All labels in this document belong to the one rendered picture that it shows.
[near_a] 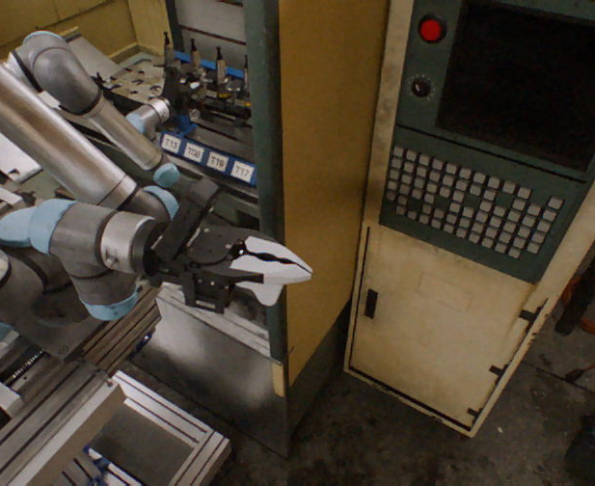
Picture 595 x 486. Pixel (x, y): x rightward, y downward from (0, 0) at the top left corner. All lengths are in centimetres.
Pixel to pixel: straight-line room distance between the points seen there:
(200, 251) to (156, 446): 148
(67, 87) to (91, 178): 62
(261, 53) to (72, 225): 37
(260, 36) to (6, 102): 36
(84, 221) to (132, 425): 148
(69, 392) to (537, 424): 187
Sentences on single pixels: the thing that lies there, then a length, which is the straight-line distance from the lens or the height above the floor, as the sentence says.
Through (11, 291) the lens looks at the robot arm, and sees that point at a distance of 96.
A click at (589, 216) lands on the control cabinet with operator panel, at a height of 126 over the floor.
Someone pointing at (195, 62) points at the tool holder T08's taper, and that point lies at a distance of 177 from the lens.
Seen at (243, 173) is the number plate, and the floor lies 93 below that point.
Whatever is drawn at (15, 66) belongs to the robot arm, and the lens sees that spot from 148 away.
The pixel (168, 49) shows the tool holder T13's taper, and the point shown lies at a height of 128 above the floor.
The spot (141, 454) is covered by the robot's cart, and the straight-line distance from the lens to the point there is 201.
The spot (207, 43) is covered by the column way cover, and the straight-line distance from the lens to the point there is 249.
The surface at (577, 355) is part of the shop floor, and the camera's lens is 269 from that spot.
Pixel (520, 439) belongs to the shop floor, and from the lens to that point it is 236.
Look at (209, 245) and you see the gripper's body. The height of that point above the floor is 159.
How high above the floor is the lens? 201
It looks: 46 degrees down
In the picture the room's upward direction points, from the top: straight up
